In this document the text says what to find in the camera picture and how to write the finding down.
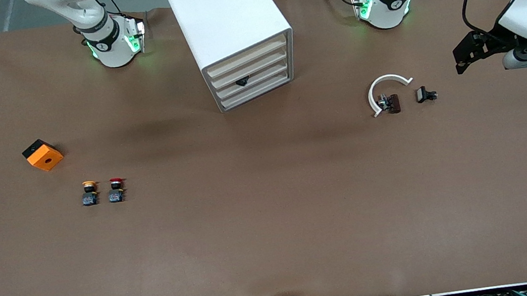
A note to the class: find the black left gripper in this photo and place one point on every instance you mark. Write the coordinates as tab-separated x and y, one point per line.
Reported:
489	40

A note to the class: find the white curved plastic piece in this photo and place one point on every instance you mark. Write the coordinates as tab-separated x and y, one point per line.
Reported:
389	77

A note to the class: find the orange square box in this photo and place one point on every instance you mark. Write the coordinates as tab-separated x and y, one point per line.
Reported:
46	159

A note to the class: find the small black clip part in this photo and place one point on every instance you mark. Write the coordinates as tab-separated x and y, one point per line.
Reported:
422	94

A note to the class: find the red push button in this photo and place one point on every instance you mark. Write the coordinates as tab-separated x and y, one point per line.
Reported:
116	194

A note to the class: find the yellow push button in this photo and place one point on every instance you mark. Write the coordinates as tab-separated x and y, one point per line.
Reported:
90	197

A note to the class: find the white drawer cabinet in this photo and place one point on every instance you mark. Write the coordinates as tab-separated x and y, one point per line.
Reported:
220	16

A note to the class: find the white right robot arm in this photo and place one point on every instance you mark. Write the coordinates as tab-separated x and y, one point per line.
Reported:
112	45

